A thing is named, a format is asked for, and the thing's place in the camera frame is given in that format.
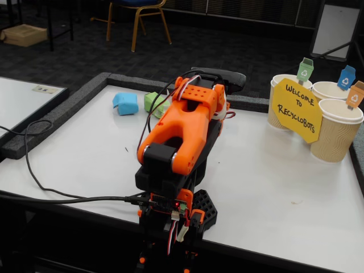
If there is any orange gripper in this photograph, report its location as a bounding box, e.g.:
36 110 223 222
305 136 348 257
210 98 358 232
212 84 230 119

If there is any ribbed brown paper cup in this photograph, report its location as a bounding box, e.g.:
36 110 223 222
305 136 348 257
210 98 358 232
309 98 364 163
267 74 313 132
311 81 355 101

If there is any thin black camera cable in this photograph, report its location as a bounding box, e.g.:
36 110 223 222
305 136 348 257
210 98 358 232
0 74 200 200

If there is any small paper label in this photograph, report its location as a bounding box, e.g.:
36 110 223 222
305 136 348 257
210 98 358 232
31 85 59 94

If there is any blue recycling bin tag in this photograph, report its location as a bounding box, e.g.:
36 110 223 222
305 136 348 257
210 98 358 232
337 64 357 91

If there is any thick black USB cable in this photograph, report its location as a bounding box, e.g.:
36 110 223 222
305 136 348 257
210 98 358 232
0 189 150 206

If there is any gold frame blue chair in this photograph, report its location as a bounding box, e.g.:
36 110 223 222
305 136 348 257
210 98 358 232
90 0 173 53

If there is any white cable connector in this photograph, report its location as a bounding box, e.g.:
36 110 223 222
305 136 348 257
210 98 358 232
176 224 190 242

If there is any black metal table frame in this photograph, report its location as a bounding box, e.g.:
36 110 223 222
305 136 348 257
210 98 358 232
42 0 75 52

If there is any orange controller board mount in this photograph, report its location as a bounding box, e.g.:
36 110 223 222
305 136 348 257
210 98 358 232
150 188 194 213

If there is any red white base servo wire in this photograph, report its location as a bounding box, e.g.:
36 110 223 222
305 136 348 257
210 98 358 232
166 217 180 256

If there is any yellow welcome paper sign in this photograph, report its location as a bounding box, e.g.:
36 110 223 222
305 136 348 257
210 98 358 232
271 77 324 144

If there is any black robot base clamp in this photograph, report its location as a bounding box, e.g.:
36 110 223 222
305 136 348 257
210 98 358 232
135 188 219 273

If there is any green recycling bin tag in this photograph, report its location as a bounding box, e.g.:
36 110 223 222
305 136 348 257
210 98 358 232
296 57 315 85

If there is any white side table black edge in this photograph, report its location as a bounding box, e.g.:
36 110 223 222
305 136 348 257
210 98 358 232
0 76 70 143

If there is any short dark grey foam strip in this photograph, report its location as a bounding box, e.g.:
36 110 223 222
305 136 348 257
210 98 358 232
227 95 270 114

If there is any brown cardboard box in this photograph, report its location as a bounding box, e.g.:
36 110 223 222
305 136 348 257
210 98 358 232
0 23 48 48

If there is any red black arm servo wire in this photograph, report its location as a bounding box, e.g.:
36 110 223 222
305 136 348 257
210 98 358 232
172 74 237 120

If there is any white panel black frame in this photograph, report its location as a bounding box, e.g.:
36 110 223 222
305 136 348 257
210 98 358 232
309 0 362 62

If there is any orange recycling bin tag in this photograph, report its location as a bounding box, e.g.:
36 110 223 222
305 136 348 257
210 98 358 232
346 80 364 110

